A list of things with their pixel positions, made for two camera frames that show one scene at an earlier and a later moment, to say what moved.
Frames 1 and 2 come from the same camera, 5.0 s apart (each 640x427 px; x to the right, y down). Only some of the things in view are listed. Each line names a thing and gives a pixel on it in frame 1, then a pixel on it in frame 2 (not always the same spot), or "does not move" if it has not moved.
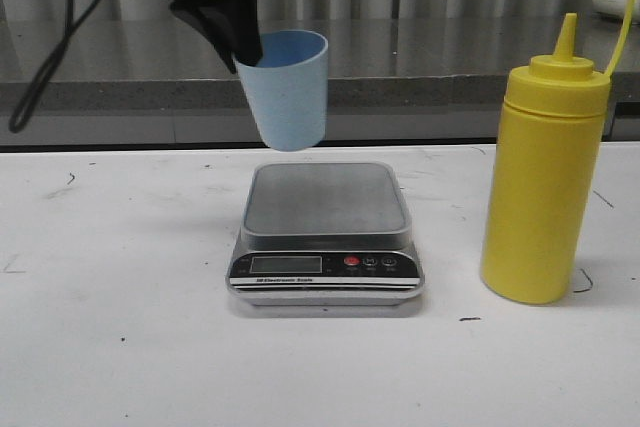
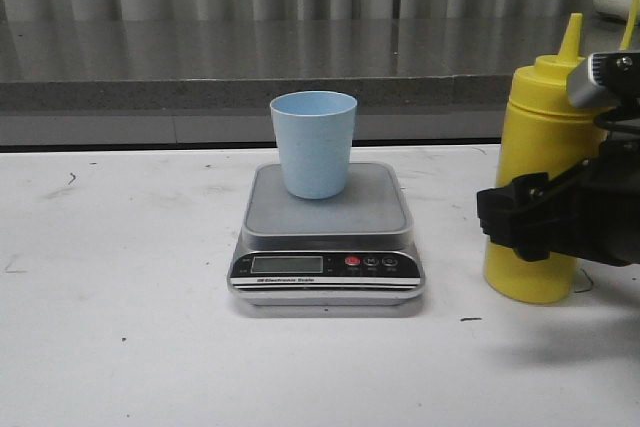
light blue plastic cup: x=287 y=90 → x=314 y=130
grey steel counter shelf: x=390 y=80 does not move
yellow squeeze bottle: x=545 y=169 does not move
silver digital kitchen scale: x=325 y=234 does not move
